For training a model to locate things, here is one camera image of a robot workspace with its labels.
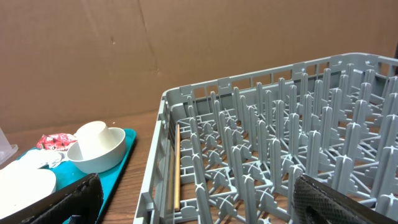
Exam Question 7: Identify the grey-green bowl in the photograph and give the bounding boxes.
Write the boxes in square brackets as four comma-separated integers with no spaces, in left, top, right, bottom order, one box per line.
[67,128,127,174]

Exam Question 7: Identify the wooden chopstick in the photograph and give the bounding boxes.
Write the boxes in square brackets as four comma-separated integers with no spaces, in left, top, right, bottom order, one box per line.
[174,123,181,212]

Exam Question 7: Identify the grey dishwasher rack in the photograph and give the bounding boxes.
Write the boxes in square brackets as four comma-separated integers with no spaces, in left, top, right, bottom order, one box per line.
[134,53,397,223]

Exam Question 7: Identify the white paper cup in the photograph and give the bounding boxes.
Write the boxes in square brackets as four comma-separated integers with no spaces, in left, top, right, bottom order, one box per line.
[75,121,118,160]

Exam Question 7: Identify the teal serving tray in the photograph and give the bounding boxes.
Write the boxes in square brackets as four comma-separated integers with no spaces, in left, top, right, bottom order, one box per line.
[1,129,136,223]

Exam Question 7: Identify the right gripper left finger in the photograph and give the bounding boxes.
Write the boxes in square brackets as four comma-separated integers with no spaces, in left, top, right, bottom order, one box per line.
[1,173,104,223]

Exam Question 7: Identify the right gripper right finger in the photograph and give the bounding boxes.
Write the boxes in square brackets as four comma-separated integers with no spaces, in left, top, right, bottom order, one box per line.
[293,174,397,224]

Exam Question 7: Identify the clear plastic bin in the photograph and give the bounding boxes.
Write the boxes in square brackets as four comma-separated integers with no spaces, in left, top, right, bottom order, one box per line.
[0,129,19,164]

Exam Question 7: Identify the small pink-white bowl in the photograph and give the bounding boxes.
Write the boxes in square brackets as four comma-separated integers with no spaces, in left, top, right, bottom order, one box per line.
[1,169,57,219]

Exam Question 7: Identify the white napkin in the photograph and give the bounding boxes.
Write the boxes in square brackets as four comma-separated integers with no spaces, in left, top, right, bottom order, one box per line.
[1,149,63,173]

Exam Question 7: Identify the red snack wrapper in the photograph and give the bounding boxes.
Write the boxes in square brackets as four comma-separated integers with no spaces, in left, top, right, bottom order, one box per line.
[36,133,77,151]

